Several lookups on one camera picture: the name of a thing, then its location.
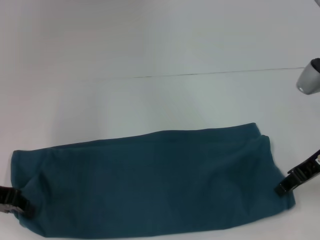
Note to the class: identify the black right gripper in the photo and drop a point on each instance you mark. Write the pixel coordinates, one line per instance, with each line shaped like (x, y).
(306, 168)

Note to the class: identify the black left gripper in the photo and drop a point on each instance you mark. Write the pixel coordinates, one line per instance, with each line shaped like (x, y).
(7, 198)

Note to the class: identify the teal blue shirt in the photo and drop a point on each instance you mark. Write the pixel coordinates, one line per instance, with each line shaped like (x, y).
(155, 182)

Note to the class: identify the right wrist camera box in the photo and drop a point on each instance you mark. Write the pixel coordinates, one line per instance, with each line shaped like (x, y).
(310, 77)

